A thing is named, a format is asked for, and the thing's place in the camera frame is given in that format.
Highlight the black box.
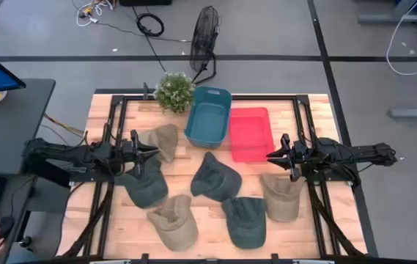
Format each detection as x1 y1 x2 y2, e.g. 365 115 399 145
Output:
118 0 173 7

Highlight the grey stand foot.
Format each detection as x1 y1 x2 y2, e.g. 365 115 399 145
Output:
357 13 417 26
388 107 417 120

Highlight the long white cable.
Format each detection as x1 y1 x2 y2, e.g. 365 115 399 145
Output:
385 0 417 77

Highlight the dark green cap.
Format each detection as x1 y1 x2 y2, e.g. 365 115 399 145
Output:
114 155 169 210
221 197 267 251
190 151 243 203

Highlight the green potted plant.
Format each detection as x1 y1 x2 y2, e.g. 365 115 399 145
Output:
152 71 197 114

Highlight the white cable bundle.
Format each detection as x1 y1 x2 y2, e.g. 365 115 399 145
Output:
71 0 116 28

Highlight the thin black floor cable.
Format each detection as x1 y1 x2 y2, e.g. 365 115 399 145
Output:
130 5 168 73

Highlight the black floor fan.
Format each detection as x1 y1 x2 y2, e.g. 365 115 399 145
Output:
188 5 221 86

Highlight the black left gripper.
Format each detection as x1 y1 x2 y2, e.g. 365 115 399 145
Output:
118 129 160 176

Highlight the teal plastic bin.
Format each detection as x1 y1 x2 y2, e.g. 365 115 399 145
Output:
183 86 233 150

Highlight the tan cap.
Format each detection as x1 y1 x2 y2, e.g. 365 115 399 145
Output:
260 173 305 224
136 123 179 164
146 194 199 253

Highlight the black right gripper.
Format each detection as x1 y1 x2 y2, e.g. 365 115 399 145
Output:
265 133 310 183

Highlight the black computer mouse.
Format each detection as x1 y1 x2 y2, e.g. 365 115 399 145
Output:
0 216 16 240

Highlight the coiled black cable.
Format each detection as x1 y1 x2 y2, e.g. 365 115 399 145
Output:
135 12 166 38

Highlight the black aluminium table frame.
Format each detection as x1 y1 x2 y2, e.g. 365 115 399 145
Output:
56 93 367 258

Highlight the black desk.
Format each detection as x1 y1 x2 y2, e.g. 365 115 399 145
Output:
0 78 56 264

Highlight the red plastic bin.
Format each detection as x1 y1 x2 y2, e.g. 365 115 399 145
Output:
229 106 276 164

